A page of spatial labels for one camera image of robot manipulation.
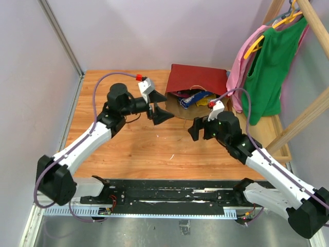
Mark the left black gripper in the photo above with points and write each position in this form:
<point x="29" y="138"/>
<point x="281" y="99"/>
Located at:
<point x="160" y="115"/>

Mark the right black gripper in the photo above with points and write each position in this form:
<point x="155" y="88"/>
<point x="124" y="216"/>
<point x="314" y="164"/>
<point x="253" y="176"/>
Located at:
<point x="199" y="123"/>

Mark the blue Doritos chip bag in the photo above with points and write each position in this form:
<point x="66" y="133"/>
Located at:
<point x="187" y="102"/>

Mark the red brown paper bag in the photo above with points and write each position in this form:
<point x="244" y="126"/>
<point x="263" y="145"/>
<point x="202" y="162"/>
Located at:
<point x="188" y="77"/>

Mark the yellow snack packet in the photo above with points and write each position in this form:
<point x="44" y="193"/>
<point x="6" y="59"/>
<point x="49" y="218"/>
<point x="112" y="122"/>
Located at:
<point x="204" y="101"/>

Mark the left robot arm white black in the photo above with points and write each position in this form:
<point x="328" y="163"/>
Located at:
<point x="54" y="177"/>

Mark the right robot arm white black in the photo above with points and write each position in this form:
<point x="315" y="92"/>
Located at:
<point x="301" y="204"/>

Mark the purple snack packet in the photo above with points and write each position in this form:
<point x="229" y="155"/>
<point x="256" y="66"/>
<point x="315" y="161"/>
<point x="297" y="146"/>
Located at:
<point x="183" y="93"/>

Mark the pink shirt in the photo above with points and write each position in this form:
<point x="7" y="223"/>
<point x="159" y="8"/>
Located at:
<point x="238" y="71"/>

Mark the wooden clothes rack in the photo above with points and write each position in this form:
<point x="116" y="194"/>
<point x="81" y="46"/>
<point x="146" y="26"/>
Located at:
<point x="305" y="93"/>

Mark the green shirt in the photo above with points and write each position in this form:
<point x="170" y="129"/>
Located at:
<point x="268" y="71"/>

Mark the grey clothes hanger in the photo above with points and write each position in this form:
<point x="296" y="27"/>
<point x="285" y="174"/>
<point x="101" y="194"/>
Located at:
<point x="286" y="18"/>

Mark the yellow clothes hanger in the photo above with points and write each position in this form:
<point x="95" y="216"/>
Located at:
<point x="257" y="45"/>

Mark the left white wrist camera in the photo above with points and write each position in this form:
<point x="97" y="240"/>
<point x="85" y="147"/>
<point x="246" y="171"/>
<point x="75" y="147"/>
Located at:
<point x="146" y="86"/>

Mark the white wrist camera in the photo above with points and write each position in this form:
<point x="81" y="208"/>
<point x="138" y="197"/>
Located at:
<point x="146" y="86"/>
<point x="216" y="107"/>

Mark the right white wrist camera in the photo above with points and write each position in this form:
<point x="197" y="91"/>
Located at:
<point x="216" y="107"/>

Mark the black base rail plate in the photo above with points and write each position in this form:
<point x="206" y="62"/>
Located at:
<point x="103" y="198"/>

